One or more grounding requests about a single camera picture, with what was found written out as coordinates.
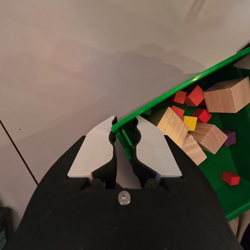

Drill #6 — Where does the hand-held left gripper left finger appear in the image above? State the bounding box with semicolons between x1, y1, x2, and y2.
67;116;118;189

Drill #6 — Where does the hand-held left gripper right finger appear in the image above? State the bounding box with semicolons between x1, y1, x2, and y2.
132;115;182;189

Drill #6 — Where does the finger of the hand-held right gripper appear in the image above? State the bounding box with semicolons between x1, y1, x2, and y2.
236;40;250;54
233;57;250;70

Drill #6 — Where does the pile of wooden cubes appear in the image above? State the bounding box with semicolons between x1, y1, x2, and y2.
148;77;250;166

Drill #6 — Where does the green plastic box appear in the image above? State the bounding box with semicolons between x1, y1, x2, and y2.
111;46;250;222

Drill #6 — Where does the single small red cube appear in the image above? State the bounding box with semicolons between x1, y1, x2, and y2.
221;171;240;186

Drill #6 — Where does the pale cloth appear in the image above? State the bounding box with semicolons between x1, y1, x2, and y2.
229;213;250;243

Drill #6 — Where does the dark device with green rings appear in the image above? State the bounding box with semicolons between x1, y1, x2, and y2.
0;207;14;250

